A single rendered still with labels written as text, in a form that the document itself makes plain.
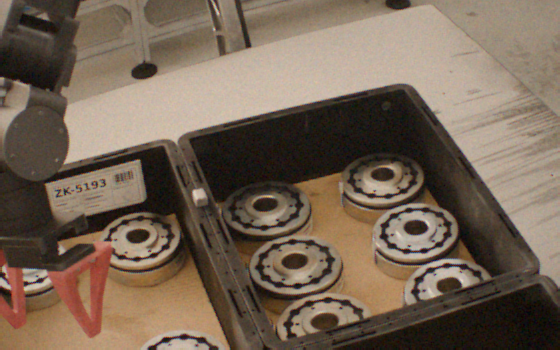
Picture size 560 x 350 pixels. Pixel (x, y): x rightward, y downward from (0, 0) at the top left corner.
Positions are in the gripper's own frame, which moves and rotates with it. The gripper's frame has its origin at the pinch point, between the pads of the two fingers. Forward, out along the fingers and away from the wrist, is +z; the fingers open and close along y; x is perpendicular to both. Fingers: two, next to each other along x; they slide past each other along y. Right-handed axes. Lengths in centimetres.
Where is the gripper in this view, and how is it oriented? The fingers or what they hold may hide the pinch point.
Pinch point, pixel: (53, 322)
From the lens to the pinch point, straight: 98.8
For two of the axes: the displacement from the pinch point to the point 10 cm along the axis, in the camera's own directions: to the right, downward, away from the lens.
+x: -5.2, 3.3, -7.9
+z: 2.2, 9.4, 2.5
